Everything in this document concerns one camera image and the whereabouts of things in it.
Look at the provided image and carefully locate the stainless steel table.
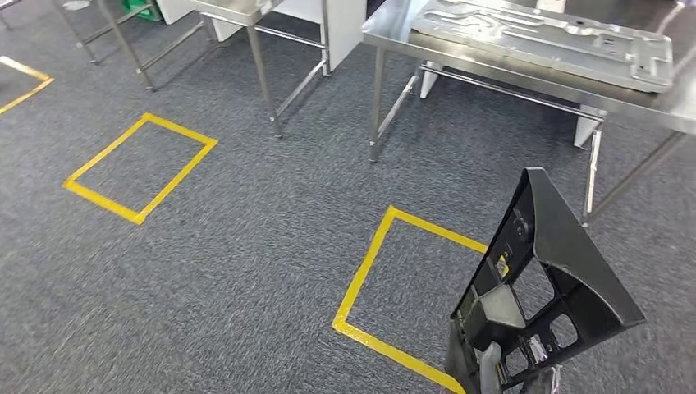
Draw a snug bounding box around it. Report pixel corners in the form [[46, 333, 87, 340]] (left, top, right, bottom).
[[51, 0, 208, 93], [189, 0, 334, 140]]

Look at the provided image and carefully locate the stamped sheet metal panel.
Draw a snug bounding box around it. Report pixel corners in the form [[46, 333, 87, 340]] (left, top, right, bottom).
[[410, 0, 675, 94]]

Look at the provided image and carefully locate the green crate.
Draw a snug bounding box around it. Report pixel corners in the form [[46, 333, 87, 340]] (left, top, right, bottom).
[[121, 0, 160, 23]]

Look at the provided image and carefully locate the white cabinet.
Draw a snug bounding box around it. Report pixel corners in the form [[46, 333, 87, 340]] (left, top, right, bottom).
[[158, 0, 368, 71]]

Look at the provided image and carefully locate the stainless steel workbench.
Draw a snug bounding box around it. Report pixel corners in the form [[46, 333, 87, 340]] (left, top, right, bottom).
[[361, 0, 696, 228]]

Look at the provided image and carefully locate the white plinth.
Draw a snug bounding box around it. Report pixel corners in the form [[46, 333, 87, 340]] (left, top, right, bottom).
[[419, 59, 442, 100], [573, 106, 607, 149]]

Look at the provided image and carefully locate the black plastic trim panel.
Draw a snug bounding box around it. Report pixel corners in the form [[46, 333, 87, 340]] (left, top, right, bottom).
[[446, 167, 647, 394]]

